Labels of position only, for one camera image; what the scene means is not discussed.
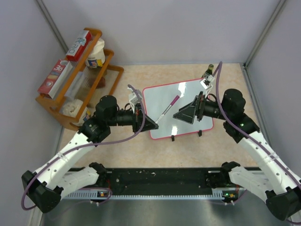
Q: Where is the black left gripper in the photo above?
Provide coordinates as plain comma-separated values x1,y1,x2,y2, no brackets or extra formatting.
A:
107,103,158,134

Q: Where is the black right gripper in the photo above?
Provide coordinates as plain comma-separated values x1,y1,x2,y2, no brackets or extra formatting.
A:
174,91,231,124

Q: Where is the pink framed whiteboard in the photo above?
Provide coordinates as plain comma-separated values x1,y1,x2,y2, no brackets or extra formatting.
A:
143,79,214,140

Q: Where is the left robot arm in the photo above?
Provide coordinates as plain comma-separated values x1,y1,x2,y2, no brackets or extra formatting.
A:
21,95,158,213

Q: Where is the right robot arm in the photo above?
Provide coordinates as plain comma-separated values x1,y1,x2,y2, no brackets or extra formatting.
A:
173,89,301,221

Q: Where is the green glass bottle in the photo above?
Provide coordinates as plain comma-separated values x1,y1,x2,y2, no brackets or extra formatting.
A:
201,64,214,79

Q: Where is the brown wrapped package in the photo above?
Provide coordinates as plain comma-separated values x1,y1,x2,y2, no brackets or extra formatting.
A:
96,77,106,89

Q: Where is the orange wooden shelf rack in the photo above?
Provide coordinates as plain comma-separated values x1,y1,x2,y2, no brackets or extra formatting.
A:
36,28,124,131

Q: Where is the white crumpled bag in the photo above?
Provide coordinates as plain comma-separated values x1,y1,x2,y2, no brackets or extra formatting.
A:
62,99,91,126

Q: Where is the white paper flour bag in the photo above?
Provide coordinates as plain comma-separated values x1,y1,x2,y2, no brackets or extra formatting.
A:
85,38,105,68

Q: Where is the red white upper box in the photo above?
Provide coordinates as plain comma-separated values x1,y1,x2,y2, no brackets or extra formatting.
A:
66,30,92,62

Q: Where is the red white box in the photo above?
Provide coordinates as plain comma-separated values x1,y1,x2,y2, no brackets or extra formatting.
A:
66,30,92,62
38,59,73,99

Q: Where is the red white lower box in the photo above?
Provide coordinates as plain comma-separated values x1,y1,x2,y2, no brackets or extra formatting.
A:
38,59,73,99

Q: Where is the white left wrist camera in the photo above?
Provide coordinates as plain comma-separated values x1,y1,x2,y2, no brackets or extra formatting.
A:
127,87,143,112

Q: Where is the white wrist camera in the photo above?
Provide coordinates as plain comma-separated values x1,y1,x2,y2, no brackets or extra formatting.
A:
127,87,143,112
200,73,215,97

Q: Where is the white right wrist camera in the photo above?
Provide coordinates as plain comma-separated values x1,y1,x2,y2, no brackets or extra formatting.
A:
200,73,215,97

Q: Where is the aluminium rail with black base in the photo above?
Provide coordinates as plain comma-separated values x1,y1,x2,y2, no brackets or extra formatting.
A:
47,166,271,201

